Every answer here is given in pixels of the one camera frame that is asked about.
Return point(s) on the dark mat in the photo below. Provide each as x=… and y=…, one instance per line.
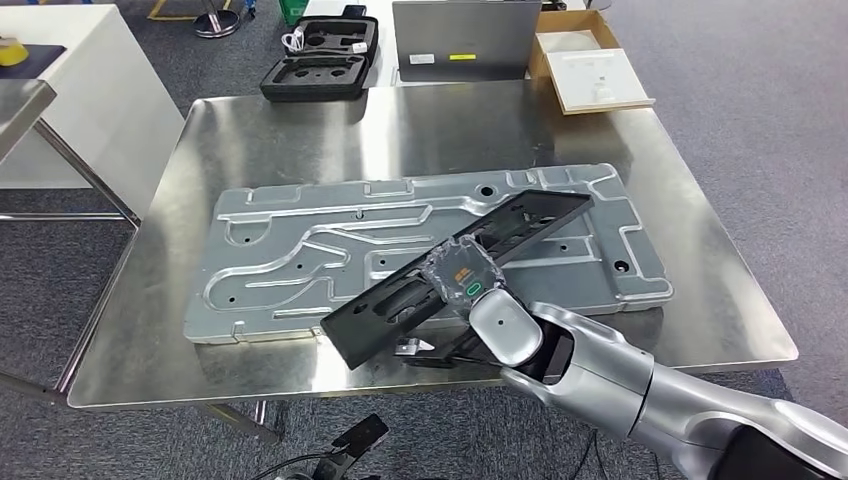
x=46, y=60

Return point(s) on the small black box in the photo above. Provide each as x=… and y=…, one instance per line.
x=353, y=11

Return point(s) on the white flat booklet box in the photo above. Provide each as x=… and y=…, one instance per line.
x=596, y=79

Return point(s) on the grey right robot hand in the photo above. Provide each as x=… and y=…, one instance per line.
x=464, y=272

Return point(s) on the brown cardboard box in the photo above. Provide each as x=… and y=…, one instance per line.
x=540, y=60

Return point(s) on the stainless steel workbench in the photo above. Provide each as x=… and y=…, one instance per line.
x=265, y=146

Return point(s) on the yellow object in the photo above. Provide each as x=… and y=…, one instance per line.
x=12, y=53

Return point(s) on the small white adapter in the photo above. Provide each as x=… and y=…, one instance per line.
x=360, y=48

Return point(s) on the black stanchion with chrome base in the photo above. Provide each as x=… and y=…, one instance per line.
x=215, y=25

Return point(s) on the stamped grey metal plate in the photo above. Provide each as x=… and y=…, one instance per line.
x=298, y=265

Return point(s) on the grey laptop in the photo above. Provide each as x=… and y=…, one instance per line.
x=464, y=33

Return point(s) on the black foam equipment case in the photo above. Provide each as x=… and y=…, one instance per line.
x=272, y=86

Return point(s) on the green plastic bin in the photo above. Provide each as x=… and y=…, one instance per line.
x=291, y=10

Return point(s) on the black flat box on robot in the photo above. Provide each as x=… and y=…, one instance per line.
x=364, y=430

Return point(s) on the white round insert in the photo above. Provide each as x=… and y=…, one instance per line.
x=570, y=41

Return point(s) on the black plastic bracket part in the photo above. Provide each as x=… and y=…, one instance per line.
x=371, y=331

